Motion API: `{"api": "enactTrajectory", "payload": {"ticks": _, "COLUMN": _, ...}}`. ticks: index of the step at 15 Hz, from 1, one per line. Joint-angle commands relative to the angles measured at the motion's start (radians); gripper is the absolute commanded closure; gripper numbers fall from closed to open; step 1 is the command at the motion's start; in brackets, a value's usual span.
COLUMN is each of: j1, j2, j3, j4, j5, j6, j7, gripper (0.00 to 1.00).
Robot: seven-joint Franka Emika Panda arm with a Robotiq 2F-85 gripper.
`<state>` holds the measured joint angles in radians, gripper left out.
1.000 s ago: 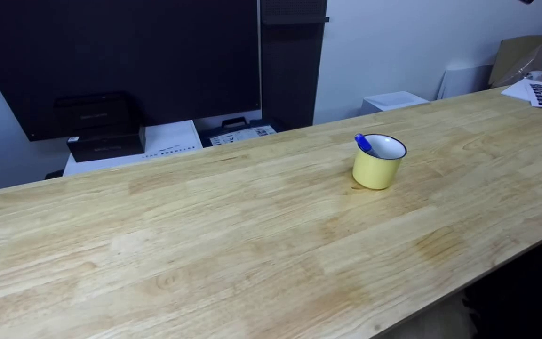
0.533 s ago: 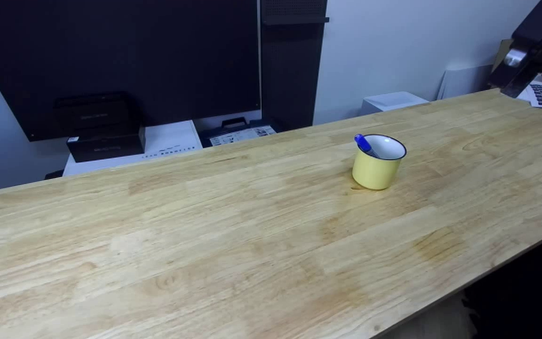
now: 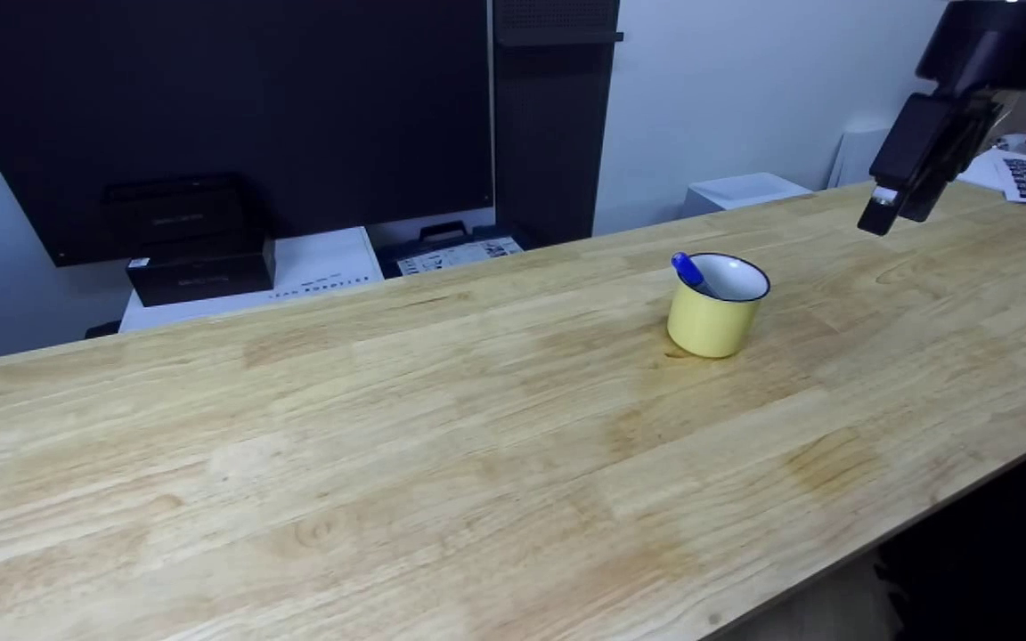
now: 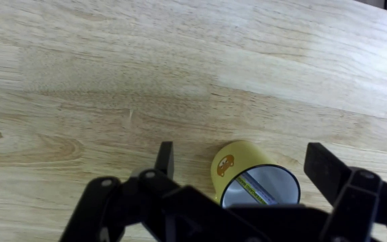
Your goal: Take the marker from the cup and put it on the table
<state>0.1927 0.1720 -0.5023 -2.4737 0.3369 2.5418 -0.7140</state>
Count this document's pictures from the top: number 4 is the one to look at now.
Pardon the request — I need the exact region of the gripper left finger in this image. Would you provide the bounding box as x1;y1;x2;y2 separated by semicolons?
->
59;142;270;242

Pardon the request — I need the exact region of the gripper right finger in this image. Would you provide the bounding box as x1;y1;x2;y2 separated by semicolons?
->
303;143;387;242

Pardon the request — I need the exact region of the whiteboard marker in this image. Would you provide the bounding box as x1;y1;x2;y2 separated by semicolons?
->
236;173;279;205

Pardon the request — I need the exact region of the yellow mug with bear print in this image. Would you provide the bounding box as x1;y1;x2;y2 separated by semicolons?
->
211;140;301;208

